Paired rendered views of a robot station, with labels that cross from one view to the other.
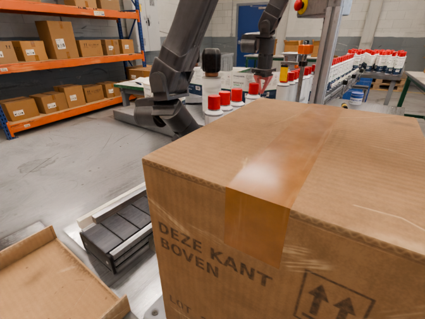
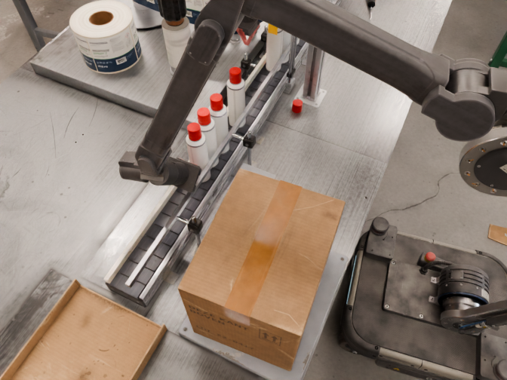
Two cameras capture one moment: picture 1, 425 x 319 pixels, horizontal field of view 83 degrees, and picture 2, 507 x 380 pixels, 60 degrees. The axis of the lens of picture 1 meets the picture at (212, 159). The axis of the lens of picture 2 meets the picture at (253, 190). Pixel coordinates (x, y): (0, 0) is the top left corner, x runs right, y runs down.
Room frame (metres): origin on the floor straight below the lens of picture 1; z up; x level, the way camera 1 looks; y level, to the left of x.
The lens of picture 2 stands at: (-0.13, -0.01, 1.89)
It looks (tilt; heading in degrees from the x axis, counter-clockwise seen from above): 56 degrees down; 349
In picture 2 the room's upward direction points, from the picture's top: straight up
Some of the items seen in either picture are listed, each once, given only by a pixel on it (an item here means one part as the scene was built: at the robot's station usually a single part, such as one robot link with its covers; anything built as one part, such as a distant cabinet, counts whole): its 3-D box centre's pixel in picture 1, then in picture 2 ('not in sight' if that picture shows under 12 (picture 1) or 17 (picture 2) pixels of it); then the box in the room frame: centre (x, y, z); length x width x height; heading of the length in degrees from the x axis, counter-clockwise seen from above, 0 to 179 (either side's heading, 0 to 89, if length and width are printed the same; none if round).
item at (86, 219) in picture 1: (231, 138); (215, 128); (0.78, -0.07, 0.91); 1.07 x 0.01 x 0.02; 144
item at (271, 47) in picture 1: (265, 45); not in sight; (1.01, -0.20, 1.19); 0.07 x 0.06 x 0.07; 62
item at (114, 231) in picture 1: (273, 129); (266, 84); (0.99, -0.27, 0.86); 1.65 x 0.08 x 0.04; 144
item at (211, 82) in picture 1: (211, 85); (176, 31); (1.09, 0.00, 1.03); 0.09 x 0.09 x 0.30
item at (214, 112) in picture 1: (214, 132); (198, 153); (0.63, 0.00, 0.98); 0.05 x 0.05 x 0.20
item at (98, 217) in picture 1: (250, 128); (236, 125); (0.73, -0.12, 0.96); 1.07 x 0.01 x 0.01; 144
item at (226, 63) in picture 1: (211, 62); not in sight; (3.30, 0.02, 0.91); 0.60 x 0.40 x 0.22; 156
